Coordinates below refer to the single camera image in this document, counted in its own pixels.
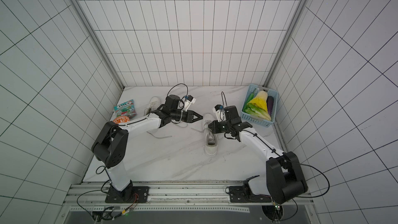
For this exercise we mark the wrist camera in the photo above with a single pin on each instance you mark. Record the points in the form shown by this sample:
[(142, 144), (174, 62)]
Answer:
[(219, 112), (188, 101)]

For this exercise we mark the white sneaker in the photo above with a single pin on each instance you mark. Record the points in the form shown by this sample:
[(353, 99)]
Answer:
[(210, 139), (153, 104)]

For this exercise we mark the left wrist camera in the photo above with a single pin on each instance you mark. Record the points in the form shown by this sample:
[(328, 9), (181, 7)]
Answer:
[(188, 101)]

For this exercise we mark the purple eggplant toy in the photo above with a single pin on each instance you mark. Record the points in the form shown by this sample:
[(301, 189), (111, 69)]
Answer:
[(270, 104)]

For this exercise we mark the light blue plastic basket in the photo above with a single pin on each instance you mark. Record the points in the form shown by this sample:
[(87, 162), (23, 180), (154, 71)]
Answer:
[(259, 121)]

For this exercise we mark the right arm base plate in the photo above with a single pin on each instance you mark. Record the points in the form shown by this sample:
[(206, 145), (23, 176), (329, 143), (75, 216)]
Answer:
[(242, 194)]

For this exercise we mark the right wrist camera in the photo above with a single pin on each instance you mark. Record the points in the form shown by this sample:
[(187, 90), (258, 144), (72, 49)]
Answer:
[(219, 112)]

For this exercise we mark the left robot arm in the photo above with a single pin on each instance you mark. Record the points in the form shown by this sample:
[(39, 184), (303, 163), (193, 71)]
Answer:
[(110, 146)]

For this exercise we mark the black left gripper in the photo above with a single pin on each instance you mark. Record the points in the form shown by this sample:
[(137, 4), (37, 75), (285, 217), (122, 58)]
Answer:
[(190, 116)]

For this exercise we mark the orange patterned bowl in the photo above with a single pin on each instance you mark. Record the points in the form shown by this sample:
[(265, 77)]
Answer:
[(121, 119)]

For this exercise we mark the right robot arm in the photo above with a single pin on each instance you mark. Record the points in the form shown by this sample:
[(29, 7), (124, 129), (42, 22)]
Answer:
[(283, 180)]

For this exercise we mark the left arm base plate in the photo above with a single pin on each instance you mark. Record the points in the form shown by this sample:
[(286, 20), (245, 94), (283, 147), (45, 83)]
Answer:
[(131, 194)]

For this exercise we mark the green snack packet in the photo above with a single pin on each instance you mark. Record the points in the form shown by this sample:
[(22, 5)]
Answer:
[(125, 109)]

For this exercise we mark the aluminium mounting rail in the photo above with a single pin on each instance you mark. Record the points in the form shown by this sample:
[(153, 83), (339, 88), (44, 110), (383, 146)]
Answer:
[(90, 198)]

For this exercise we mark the green lettuce toy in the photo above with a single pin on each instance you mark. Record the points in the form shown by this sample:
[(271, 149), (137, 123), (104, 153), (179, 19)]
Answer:
[(253, 110)]

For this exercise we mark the green chili pepper toy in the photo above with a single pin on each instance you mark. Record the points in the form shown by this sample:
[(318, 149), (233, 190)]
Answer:
[(250, 97)]

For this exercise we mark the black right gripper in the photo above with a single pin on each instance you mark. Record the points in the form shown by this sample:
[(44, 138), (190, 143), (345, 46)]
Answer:
[(222, 126)]

